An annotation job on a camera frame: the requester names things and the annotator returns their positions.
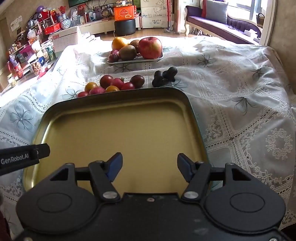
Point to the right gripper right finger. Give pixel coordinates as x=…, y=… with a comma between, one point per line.
x=196, y=174

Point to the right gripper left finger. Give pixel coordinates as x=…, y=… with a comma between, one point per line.
x=102, y=175

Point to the dark purple plum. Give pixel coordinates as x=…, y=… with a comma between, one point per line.
x=137, y=81

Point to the dark black fruit cluster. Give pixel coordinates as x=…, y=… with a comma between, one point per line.
x=163, y=78

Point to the gold metal tray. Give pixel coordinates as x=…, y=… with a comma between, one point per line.
x=149, y=127

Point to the glass jar with snacks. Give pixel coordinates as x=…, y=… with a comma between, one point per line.
x=11, y=80

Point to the white lace tablecloth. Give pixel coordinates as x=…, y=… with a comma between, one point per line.
x=239, y=93

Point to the red tin can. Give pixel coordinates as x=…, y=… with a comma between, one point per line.
x=18, y=70

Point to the small red cherry tomato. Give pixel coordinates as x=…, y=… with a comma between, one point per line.
x=127, y=86

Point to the pink red tomato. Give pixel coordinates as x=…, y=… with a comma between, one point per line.
x=118, y=83

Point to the dark red plum on plate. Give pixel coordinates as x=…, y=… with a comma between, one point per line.
x=113, y=58

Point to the white fruit plate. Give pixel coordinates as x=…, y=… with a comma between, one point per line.
x=138, y=59

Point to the pink plum on plate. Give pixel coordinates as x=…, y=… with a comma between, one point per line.
x=114, y=52

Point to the front brown kiwi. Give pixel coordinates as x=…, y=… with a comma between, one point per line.
x=127, y=53

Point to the brown kiwi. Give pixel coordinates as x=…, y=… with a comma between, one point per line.
x=135, y=43
x=127, y=53

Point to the white desk calendar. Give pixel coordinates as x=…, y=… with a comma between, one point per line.
x=65, y=38

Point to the orange with stem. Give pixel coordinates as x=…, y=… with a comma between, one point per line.
x=118, y=43

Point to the large red apple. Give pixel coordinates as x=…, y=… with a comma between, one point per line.
x=150, y=48

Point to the back brown kiwi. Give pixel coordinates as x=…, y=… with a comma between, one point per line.
x=135, y=43

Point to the blue white porcelain vase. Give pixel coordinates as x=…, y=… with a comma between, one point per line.
x=66, y=22

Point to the black round ottoman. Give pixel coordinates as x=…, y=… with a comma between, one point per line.
x=125, y=27

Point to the purple chaise sofa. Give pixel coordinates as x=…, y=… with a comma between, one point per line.
x=237, y=31

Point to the orange gift box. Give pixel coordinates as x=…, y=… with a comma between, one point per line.
x=125, y=13

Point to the grey cushion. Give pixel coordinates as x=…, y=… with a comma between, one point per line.
x=217, y=11

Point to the white drawer cabinet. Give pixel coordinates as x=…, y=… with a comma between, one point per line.
x=154, y=13

